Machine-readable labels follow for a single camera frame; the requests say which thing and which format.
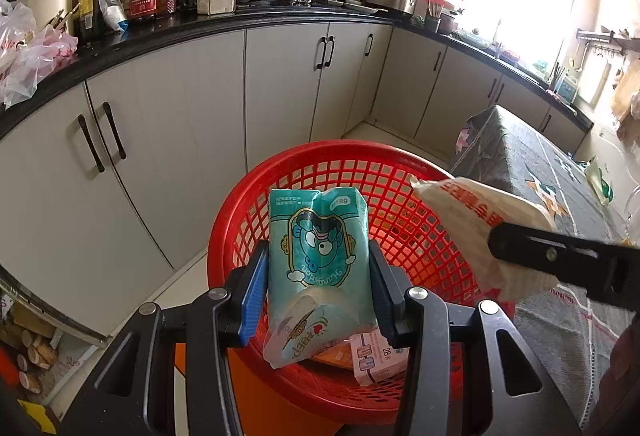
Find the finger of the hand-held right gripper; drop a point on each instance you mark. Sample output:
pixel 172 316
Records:
pixel 550 253

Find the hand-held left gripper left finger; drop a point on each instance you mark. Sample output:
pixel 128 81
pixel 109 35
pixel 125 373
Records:
pixel 252 296

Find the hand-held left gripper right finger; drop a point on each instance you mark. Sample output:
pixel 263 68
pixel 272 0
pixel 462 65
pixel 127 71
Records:
pixel 382 296

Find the white medicine box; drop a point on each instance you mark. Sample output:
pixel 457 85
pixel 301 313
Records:
pixel 375 361

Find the teal tissue pack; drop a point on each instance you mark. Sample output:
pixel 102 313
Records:
pixel 315 256

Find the white plastic bag with print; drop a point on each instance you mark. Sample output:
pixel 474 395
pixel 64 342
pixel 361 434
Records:
pixel 475 226

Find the red plastic basket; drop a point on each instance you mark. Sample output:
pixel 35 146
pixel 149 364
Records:
pixel 390 196

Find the person's right forearm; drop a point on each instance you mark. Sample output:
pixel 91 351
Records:
pixel 622 376

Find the green white plastic bag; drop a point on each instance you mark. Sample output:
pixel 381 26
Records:
pixel 597 181

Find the grey printed tablecloth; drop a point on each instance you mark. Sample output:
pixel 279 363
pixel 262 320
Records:
pixel 530 151

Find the white green container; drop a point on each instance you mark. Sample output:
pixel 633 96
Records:
pixel 567 88

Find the hanging plastic bags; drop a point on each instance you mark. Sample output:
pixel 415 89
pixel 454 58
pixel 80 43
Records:
pixel 627 96

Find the pile of wood pieces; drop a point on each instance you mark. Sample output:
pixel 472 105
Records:
pixel 35 351

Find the black chopstick holder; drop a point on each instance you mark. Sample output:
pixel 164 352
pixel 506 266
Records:
pixel 432 22

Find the small metal container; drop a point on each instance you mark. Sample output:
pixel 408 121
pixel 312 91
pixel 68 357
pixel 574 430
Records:
pixel 216 2

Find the white plastic bags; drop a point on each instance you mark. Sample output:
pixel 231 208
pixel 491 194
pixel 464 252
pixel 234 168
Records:
pixel 45 51

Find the metal wall rack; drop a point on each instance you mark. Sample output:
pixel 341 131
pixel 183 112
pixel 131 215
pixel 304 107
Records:
pixel 600 38

